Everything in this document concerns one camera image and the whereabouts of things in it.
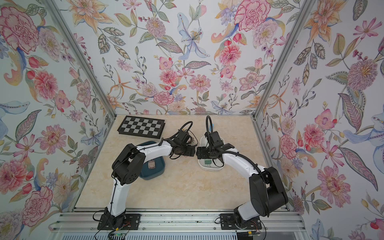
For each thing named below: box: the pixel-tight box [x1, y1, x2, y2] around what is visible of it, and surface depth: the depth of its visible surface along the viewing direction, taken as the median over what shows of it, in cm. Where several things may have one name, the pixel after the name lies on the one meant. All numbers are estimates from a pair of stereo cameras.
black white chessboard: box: [117, 115, 166, 139], surface depth 112 cm
